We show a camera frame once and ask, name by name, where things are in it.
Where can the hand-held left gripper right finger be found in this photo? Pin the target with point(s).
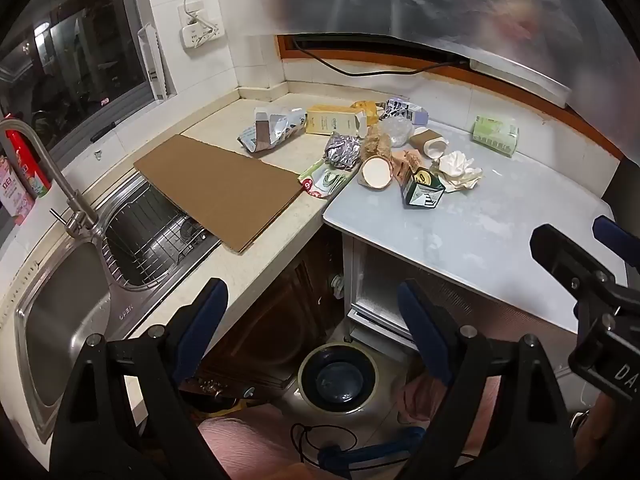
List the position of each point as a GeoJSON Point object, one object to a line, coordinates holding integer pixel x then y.
{"type": "Point", "coordinates": [425, 330]}

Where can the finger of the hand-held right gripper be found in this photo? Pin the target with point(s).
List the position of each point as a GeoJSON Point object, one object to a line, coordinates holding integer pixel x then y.
{"type": "Point", "coordinates": [555, 250]}
{"type": "Point", "coordinates": [612, 235]}

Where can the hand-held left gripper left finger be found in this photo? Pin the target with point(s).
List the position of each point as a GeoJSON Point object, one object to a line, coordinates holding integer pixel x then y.
{"type": "Point", "coordinates": [200, 325]}

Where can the round dark trash bin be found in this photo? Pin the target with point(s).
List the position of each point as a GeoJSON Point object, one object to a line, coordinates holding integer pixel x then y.
{"type": "Point", "coordinates": [340, 380]}

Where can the white tissue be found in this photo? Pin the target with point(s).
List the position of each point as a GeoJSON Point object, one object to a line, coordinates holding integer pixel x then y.
{"type": "Point", "coordinates": [460, 170]}

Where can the green tissue pack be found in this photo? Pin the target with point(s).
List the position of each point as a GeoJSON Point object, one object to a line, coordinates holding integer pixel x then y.
{"type": "Point", "coordinates": [495, 135]}

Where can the dark green small carton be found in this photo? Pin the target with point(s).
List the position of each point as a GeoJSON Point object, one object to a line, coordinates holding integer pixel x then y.
{"type": "Point", "coordinates": [422, 187]}

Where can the brown paper cup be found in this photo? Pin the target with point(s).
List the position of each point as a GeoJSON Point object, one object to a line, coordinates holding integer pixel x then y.
{"type": "Point", "coordinates": [427, 141]}

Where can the pinkish wrapper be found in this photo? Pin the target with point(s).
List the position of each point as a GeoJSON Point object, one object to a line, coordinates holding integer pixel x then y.
{"type": "Point", "coordinates": [402, 162]}

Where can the green red wrapper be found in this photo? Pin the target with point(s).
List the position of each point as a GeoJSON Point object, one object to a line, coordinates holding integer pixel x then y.
{"type": "Point", "coordinates": [325, 182]}

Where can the foil wrapper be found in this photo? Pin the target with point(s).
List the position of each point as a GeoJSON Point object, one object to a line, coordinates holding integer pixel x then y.
{"type": "Point", "coordinates": [342, 152]}

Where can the clear plastic bag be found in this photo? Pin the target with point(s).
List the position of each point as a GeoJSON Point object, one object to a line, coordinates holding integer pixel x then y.
{"type": "Point", "coordinates": [395, 129]}

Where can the purple white patterned carton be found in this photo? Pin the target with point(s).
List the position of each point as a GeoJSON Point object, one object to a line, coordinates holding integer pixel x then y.
{"type": "Point", "coordinates": [407, 110]}

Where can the yellow carton box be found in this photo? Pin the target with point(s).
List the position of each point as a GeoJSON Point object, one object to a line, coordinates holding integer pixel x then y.
{"type": "Point", "coordinates": [332, 120]}

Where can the yellow snack packet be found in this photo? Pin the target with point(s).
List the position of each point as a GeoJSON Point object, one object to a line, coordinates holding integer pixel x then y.
{"type": "Point", "coordinates": [367, 107]}

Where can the person's right forearm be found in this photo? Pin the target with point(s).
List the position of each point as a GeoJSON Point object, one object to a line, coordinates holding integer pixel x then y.
{"type": "Point", "coordinates": [610, 440]}

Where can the white ribbed glass cabinet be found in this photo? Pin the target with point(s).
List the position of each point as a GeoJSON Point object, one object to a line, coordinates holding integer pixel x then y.
{"type": "Point", "coordinates": [375, 280]}

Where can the brown wooden cabinet door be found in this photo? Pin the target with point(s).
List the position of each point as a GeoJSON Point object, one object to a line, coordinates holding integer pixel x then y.
{"type": "Point", "coordinates": [280, 320]}

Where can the light blue cabinet knob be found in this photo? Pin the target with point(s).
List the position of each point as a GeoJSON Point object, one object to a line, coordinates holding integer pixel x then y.
{"type": "Point", "coordinates": [249, 391]}
{"type": "Point", "coordinates": [337, 285]}

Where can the person's left pink trouser leg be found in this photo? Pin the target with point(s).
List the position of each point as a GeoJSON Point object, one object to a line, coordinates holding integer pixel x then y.
{"type": "Point", "coordinates": [240, 440]}

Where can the blue plastic stool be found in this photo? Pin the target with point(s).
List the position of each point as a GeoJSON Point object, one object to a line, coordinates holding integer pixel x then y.
{"type": "Point", "coordinates": [370, 452]}

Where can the brown cardboard sheet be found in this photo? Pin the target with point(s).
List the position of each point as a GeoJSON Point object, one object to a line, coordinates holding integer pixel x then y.
{"type": "Point", "coordinates": [220, 190]}

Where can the stainless steel double sink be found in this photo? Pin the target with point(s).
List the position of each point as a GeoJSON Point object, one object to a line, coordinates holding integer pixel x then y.
{"type": "Point", "coordinates": [60, 300]}

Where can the steel kitchen faucet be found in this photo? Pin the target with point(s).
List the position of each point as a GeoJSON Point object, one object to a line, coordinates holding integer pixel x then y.
{"type": "Point", "coordinates": [55, 175]}

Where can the pink refill pouch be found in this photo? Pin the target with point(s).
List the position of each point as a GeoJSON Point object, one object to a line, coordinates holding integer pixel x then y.
{"type": "Point", "coordinates": [12, 190]}

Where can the red detergent bottle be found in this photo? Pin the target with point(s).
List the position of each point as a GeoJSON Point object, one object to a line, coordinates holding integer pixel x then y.
{"type": "Point", "coordinates": [25, 160]}

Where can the translucent plastic sheet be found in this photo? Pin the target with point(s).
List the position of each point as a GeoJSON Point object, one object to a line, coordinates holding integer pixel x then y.
{"type": "Point", "coordinates": [450, 5]}

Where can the dark kitchen window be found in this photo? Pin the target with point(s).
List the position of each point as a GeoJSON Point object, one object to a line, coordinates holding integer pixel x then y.
{"type": "Point", "coordinates": [65, 50]}

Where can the wooden window frame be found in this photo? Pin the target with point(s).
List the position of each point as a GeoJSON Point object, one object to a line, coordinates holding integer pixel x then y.
{"type": "Point", "coordinates": [380, 60]}

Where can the white wall power strip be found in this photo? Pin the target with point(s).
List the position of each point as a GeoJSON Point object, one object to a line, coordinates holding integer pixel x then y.
{"type": "Point", "coordinates": [200, 25]}

